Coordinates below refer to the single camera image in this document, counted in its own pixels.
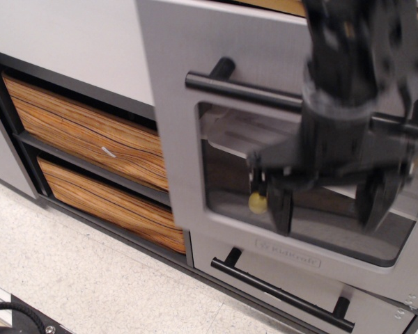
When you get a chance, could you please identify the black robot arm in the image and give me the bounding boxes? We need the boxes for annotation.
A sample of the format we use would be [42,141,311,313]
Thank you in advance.
[248,1,418,235]

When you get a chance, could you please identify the upper wood grain bin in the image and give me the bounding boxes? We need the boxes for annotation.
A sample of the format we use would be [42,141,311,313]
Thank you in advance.
[2,72,169,192]

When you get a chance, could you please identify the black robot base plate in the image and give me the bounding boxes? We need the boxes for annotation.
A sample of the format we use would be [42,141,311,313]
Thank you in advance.
[6,294,74,334]

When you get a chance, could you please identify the black drawer handle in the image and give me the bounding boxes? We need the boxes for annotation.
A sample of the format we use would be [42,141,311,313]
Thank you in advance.
[210,247,355,333]

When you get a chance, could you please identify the wood grain bin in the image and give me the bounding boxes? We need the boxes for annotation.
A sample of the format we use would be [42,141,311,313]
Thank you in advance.
[37,156,186,255]
[2,72,169,192]

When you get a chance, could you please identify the grey toy kitchen cabinet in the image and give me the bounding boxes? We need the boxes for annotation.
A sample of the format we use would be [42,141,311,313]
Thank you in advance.
[0,1,193,269]

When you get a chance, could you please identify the white oven rack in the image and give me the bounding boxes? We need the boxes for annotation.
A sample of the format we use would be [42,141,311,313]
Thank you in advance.
[200,109,299,159]

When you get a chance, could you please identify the grey oven door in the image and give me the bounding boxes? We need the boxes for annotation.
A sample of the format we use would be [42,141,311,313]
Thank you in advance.
[137,1,418,309]

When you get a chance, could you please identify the lower wood grain bin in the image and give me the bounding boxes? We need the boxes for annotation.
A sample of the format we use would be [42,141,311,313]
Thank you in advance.
[37,156,186,255]

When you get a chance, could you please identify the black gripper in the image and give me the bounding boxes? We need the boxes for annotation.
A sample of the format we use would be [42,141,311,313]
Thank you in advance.
[246,62,418,237]

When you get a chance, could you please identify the yellow round toy food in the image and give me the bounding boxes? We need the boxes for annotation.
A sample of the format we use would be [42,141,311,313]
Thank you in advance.
[248,192,268,214]

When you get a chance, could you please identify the grey bottom drawer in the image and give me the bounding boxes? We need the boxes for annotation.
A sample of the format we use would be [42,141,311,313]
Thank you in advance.
[191,233,416,333]

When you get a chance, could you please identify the black braided cable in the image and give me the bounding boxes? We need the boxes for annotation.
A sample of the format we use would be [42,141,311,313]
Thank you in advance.
[0,301,46,334]

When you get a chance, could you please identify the black oven door handle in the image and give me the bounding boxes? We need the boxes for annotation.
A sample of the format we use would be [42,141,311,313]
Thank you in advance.
[185,57,418,138]

